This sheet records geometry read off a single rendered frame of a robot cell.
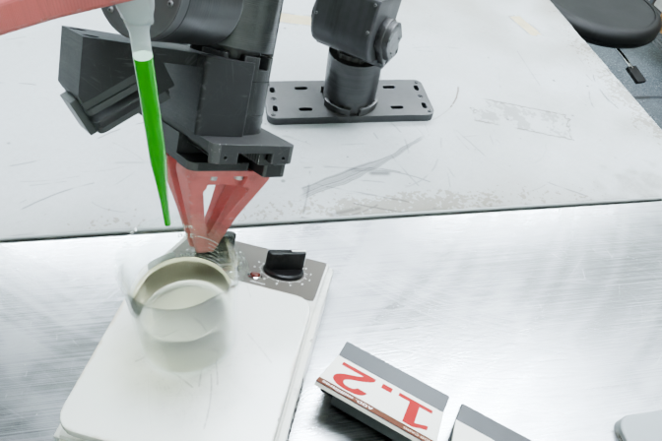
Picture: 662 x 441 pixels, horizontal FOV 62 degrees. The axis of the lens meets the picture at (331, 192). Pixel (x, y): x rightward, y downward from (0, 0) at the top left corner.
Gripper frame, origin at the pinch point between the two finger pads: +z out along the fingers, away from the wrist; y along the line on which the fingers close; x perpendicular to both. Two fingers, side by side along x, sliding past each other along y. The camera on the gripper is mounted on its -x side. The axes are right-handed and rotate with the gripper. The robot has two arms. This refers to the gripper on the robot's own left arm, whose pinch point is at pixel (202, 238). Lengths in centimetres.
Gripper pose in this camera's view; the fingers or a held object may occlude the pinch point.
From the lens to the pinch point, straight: 44.0
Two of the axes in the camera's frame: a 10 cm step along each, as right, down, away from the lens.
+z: -2.1, 9.3, 2.9
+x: 7.6, -0.3, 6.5
